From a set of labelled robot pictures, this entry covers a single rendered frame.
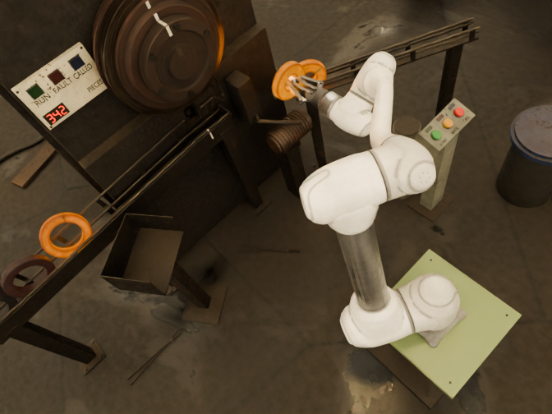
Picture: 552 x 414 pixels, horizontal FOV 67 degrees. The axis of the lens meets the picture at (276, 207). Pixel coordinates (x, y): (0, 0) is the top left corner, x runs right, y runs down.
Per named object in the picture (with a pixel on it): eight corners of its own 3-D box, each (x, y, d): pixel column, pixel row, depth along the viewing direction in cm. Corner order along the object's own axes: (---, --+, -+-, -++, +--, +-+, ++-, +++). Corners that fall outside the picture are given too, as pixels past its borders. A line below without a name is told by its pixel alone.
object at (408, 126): (384, 191, 228) (387, 127, 185) (398, 177, 231) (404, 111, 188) (402, 204, 222) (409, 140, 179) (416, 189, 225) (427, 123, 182)
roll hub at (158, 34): (161, 110, 152) (122, 46, 128) (218, 65, 158) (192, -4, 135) (170, 117, 149) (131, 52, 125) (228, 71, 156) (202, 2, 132)
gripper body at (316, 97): (319, 115, 160) (301, 103, 164) (333, 102, 162) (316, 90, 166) (317, 101, 153) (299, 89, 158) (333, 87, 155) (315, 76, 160)
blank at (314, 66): (306, 93, 195) (308, 98, 193) (283, 76, 185) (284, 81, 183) (332, 70, 186) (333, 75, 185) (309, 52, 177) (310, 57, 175)
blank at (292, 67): (267, 78, 161) (273, 82, 159) (295, 52, 163) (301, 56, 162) (276, 104, 175) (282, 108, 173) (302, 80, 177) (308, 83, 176)
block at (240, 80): (236, 117, 201) (222, 78, 181) (249, 107, 203) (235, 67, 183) (251, 126, 196) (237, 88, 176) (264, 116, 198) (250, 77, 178)
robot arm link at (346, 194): (416, 342, 142) (355, 364, 143) (397, 304, 154) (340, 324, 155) (392, 172, 91) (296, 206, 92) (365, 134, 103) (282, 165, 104)
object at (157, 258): (177, 329, 211) (98, 276, 151) (192, 280, 224) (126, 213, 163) (214, 336, 206) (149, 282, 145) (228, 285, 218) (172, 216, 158)
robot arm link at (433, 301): (464, 323, 145) (475, 304, 127) (414, 340, 146) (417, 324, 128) (442, 281, 154) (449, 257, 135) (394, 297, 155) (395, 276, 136)
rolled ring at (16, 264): (29, 252, 153) (25, 247, 155) (-9, 292, 151) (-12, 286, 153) (66, 267, 169) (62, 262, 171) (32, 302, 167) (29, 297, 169)
